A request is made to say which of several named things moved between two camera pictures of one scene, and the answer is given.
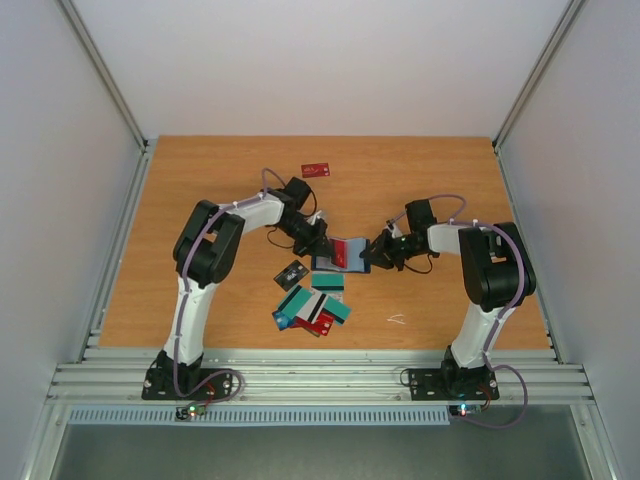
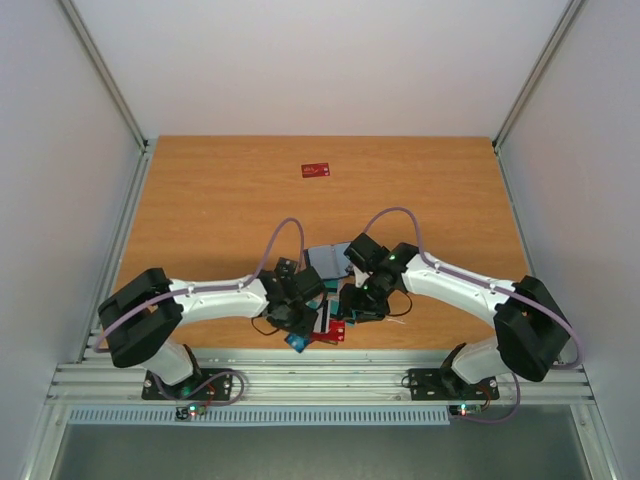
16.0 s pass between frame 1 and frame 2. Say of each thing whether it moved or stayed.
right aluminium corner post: stayed
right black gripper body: moved
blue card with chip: moved
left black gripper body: moved
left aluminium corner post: stayed
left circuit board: stayed
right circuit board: stayed
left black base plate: stayed
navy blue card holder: moved
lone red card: stayed
